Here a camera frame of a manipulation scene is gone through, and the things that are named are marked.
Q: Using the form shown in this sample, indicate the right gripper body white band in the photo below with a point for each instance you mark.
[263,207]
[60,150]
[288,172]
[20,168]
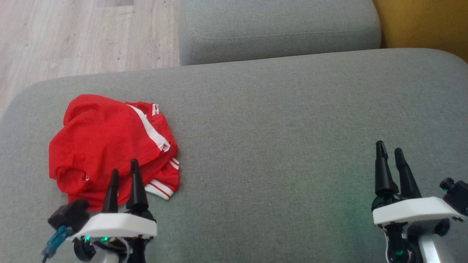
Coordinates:
[413,212]

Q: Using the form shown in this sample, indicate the small grey sofa seat cushion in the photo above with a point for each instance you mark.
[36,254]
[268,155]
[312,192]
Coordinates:
[278,25]

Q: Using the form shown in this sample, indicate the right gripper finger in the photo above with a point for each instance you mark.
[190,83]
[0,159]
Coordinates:
[407,179]
[384,175]

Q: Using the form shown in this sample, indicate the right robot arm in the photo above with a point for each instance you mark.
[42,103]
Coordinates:
[430,252]

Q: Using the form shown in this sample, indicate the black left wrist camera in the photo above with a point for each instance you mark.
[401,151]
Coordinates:
[69,215]

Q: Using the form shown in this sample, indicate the large grey sofa seat cushion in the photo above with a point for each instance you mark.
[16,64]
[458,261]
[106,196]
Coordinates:
[278,138]

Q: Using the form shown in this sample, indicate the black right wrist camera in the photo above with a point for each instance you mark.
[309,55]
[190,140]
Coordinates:
[457,193]

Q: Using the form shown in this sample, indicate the red shirt with white stripes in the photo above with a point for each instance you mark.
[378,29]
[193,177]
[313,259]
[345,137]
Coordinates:
[106,138]

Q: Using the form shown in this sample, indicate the yellow sofa with grey cushions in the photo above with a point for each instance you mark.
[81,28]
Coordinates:
[427,22]

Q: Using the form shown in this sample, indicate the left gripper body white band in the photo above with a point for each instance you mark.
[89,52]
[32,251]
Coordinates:
[117,224]

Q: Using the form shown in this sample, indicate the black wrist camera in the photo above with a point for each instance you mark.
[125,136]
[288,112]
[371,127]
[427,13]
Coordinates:
[457,193]
[69,215]

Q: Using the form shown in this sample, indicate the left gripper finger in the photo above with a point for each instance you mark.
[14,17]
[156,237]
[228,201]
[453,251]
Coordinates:
[111,197]
[136,193]

